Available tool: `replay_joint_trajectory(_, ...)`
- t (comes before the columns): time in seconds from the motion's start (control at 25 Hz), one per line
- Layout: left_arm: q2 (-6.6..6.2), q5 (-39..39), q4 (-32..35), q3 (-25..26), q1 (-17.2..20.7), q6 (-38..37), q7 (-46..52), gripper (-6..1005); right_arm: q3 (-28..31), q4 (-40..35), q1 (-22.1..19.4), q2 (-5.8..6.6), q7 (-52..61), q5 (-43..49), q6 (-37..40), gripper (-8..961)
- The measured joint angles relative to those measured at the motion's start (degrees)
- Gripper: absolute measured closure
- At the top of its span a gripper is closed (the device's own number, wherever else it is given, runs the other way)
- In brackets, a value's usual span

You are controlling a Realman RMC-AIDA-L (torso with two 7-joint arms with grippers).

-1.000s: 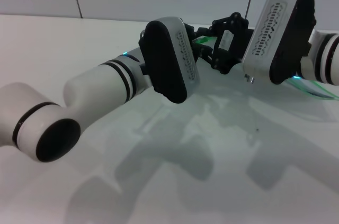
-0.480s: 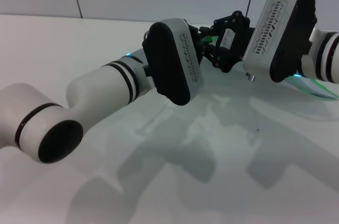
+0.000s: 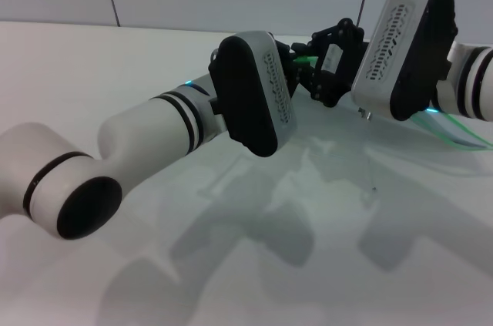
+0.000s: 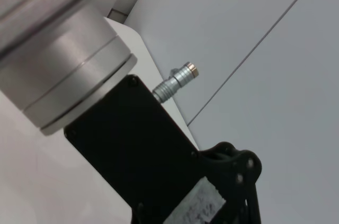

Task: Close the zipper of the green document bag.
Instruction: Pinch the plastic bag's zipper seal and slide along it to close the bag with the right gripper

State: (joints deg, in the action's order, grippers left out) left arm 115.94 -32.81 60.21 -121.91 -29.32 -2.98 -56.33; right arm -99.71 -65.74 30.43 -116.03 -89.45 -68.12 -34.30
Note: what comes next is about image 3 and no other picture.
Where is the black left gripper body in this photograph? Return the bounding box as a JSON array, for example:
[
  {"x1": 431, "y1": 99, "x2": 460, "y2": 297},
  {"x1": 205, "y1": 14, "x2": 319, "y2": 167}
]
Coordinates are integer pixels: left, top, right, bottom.
[{"x1": 273, "y1": 41, "x2": 300, "y2": 96}]

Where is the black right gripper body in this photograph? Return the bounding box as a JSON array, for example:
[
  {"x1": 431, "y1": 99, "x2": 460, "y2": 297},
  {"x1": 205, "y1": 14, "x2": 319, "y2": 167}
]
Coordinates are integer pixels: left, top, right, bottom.
[{"x1": 313, "y1": 18, "x2": 370, "y2": 106}]

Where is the transparent document bag green zipper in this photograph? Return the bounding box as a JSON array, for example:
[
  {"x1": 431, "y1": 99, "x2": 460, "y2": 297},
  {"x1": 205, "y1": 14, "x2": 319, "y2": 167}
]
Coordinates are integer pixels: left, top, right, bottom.
[{"x1": 292, "y1": 54, "x2": 493, "y2": 184}]

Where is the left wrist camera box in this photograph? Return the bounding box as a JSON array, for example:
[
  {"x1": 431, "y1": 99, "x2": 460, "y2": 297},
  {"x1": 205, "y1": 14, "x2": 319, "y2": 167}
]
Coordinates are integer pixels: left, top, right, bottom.
[{"x1": 207, "y1": 30, "x2": 298, "y2": 158}]

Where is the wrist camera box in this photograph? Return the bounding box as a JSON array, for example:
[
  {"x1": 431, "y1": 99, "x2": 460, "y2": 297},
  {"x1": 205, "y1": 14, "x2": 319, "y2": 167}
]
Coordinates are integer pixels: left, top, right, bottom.
[
  {"x1": 350, "y1": 0, "x2": 458, "y2": 122},
  {"x1": 207, "y1": 30, "x2": 298, "y2": 158}
]

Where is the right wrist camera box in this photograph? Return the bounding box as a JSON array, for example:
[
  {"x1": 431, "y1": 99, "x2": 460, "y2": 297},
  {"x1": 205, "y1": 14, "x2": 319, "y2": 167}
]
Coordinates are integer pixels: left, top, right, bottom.
[{"x1": 350, "y1": 0, "x2": 458, "y2": 122}]

